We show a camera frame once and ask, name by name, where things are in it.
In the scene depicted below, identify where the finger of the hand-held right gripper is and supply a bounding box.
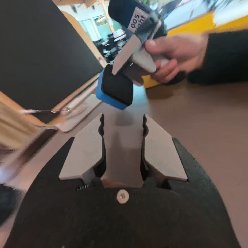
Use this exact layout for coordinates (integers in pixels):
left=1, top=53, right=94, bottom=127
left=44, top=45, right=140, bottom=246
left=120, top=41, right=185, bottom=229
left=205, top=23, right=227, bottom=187
left=112, top=35, right=141, bottom=76
left=123, top=58, right=145, bottom=87

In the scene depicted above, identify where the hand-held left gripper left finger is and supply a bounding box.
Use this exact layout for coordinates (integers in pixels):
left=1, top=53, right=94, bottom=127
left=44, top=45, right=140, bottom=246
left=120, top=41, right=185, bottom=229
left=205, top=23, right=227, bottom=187
left=59, top=113, right=106, bottom=181

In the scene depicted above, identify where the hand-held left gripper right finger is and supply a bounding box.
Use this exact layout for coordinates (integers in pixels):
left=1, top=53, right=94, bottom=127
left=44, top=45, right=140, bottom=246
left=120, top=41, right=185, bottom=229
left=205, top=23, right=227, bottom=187
left=140, top=114, right=188, bottom=182

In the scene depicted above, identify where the blue felt eraser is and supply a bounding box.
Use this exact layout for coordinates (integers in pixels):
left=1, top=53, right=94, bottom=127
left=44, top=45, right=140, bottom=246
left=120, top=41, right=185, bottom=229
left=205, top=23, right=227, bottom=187
left=95, top=64, right=134, bottom=111

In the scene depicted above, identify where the yellow plastic bin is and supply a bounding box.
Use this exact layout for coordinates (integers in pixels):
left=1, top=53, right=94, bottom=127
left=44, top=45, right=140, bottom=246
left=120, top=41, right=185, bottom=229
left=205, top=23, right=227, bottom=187
left=142, top=11, right=248, bottom=89

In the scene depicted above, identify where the person's right hand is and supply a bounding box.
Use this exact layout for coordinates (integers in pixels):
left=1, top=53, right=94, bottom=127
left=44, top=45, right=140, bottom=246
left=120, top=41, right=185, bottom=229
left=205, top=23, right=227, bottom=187
left=144, top=33, right=210, bottom=84

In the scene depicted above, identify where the white board stand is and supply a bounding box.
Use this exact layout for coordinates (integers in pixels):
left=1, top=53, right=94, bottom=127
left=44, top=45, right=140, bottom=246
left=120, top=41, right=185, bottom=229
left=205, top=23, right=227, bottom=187
left=54, top=79, right=103, bottom=132

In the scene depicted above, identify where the thin steel wire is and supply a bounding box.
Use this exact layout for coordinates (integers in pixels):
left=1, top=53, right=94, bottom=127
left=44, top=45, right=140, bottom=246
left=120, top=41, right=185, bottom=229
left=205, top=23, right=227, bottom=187
left=21, top=109, right=72, bottom=115

